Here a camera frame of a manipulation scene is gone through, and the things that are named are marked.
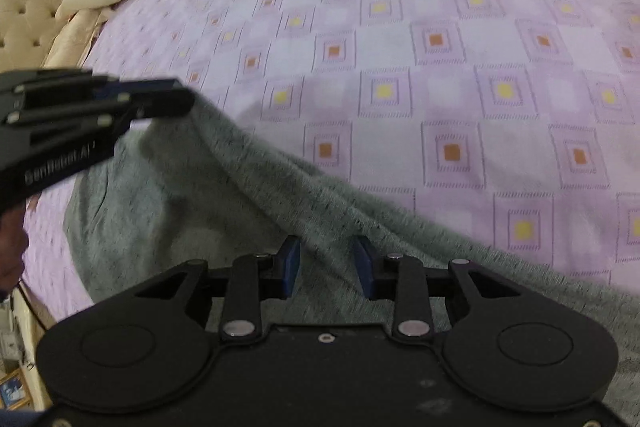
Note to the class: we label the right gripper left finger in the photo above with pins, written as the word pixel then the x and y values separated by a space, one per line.
pixel 254 279

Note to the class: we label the beige bed skirt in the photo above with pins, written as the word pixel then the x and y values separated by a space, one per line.
pixel 73 44

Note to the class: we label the person's left hand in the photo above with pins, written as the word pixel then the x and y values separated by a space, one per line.
pixel 13 244

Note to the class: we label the grey knit pants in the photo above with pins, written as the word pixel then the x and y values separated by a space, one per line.
pixel 201 187

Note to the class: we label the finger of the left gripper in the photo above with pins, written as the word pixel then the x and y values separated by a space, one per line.
pixel 49 93
pixel 169 105

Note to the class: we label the purple checkered bed sheet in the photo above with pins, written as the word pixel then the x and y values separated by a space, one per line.
pixel 512 122

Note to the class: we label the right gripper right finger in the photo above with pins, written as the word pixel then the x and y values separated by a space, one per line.
pixel 400 279

